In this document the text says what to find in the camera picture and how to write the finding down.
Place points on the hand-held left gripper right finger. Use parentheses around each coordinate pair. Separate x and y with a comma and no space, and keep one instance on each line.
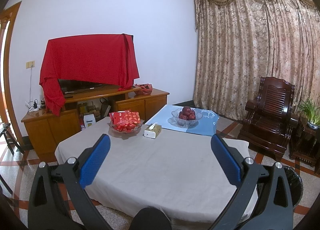
(226,162)

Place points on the white box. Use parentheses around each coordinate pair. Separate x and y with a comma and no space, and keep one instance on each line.
(89,121)

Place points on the pile of red candies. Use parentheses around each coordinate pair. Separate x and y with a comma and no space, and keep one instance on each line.
(126,127)

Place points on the dark wooden side table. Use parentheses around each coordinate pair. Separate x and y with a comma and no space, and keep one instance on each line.
(305,142)

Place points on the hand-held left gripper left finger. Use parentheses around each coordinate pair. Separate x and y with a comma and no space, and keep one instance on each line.
(96,162)

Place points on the black trash bin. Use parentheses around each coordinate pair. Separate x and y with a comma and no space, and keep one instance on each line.
(293,182)

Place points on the black metal stand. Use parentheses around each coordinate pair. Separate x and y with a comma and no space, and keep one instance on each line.
(10,142)

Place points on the glass candy dish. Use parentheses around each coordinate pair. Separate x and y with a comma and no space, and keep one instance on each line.
(139,127)

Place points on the red cloth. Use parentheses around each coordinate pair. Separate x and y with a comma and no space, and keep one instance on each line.
(87,57)

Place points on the patterned beige curtain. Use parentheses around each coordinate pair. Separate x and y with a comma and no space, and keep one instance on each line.
(237,57)

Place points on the black television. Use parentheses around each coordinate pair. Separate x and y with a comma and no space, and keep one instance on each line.
(75,85)

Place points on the red apple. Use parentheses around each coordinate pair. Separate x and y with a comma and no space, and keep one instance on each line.
(186,110)
(192,115)
(183,116)

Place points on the black bag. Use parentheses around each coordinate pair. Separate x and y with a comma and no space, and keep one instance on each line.
(106,108)

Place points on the wall socket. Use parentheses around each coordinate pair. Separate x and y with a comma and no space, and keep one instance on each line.
(30,64)

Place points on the potted green plant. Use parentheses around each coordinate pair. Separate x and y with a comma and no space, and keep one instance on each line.
(313,123)

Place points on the red printed packet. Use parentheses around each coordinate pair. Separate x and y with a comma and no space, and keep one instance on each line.
(132,117)
(117,118)

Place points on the tissue box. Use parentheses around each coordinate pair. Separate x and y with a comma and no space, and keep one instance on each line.
(152,132)

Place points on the glass fruit bowl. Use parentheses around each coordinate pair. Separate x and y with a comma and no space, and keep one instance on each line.
(187,123)

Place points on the wooden television cabinet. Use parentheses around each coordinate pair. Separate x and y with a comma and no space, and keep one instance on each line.
(62,130)

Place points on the wooden door frame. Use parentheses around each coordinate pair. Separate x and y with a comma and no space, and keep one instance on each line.
(15,120)

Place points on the dark rounded object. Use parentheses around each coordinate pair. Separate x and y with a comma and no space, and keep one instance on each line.
(150,221)

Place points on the red plastic bag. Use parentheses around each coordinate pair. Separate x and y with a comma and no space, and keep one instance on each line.
(144,90)

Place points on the power strip with plugs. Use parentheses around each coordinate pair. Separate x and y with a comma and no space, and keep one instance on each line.
(35,105)

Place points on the light blue table cloth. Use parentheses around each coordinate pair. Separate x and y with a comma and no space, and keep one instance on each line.
(205,127)

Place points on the dark wooden armchair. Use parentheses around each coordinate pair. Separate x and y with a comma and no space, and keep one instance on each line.
(270,120)

